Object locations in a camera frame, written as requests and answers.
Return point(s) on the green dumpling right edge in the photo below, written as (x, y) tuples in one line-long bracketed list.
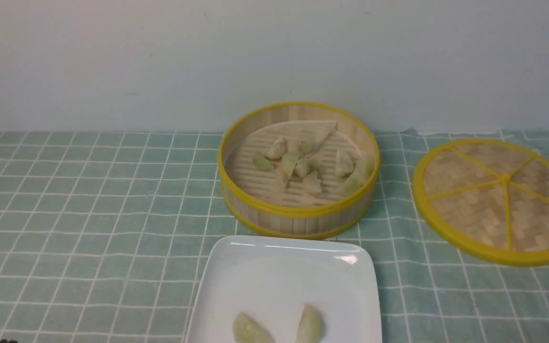
[(360, 175)]

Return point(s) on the green dumpling on plate right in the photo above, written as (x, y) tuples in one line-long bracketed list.
[(311, 327)]

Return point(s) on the white square plate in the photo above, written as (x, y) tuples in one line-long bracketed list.
[(272, 279)]

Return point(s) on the yellow rimmed bamboo steamer basket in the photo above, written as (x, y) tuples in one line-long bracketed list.
[(272, 205)]

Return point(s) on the yellow rimmed woven steamer lid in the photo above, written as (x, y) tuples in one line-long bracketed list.
[(488, 198)]

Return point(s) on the green dumpling on plate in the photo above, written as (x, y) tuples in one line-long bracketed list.
[(311, 327), (246, 330)]

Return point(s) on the pale dumpling centre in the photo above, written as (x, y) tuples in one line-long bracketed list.
[(302, 167)]

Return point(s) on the pale white dumpling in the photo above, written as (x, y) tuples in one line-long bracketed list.
[(343, 164)]

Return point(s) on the pale dumpling top left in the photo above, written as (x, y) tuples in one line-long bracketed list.
[(277, 149)]

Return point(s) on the green dumpling centre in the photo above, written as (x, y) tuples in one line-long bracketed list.
[(288, 163)]

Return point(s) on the pale dumpling front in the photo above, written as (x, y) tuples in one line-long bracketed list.
[(312, 184)]

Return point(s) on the green dumpling on plate left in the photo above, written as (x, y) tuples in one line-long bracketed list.
[(246, 330)]

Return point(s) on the green dumpling far left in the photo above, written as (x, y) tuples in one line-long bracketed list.
[(260, 162)]

